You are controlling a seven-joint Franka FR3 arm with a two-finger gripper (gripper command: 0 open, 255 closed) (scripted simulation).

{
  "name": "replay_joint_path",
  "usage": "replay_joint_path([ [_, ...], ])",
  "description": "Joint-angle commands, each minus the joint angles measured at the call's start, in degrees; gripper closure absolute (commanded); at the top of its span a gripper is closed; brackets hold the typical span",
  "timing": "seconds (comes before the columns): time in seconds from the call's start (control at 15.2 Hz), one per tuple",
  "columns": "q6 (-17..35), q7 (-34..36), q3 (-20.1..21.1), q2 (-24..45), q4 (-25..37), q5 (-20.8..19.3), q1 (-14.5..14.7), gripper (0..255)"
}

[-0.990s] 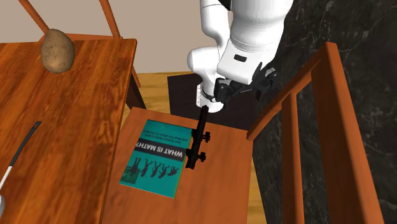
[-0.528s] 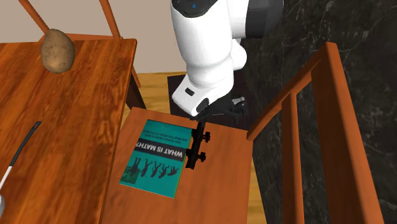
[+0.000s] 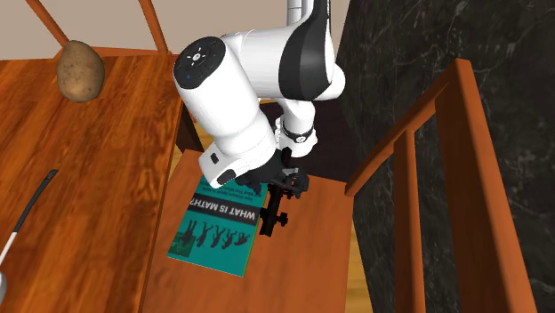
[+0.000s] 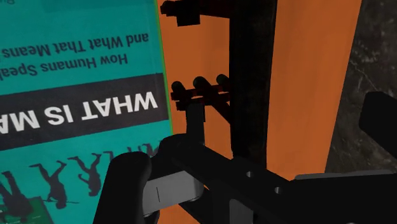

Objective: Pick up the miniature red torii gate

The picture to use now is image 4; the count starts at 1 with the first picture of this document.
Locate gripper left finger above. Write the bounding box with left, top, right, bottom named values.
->
left=92, top=103, right=291, bottom=224

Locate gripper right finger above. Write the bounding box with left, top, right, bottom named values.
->
left=274, top=91, right=397, bottom=224

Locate orange book with black pole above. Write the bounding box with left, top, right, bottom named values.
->
left=154, top=0, right=363, bottom=224

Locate teal book with black band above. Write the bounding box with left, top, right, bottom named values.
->
left=0, top=0, right=174, bottom=224

